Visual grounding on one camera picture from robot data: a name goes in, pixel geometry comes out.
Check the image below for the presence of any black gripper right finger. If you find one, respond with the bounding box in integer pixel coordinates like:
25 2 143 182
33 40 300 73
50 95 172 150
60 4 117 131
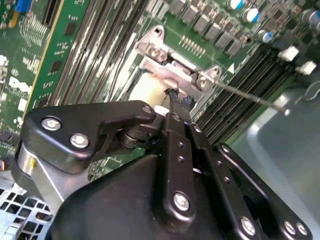
180 96 313 240

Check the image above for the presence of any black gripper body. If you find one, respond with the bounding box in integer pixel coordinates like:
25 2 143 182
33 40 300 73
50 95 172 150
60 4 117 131
49 154 235 240

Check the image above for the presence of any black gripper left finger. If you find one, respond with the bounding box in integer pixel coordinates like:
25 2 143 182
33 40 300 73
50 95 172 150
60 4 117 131
11 88 196 226

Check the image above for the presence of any silver CPU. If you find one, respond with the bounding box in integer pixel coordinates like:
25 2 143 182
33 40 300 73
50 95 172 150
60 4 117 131
128 73 176 108

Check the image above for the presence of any metal locking lever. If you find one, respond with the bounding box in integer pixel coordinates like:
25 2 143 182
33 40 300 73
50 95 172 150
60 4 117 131
212 81 292 116

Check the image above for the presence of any metal socket cover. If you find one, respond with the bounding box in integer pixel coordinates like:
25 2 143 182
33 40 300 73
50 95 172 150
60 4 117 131
138 55 216 113

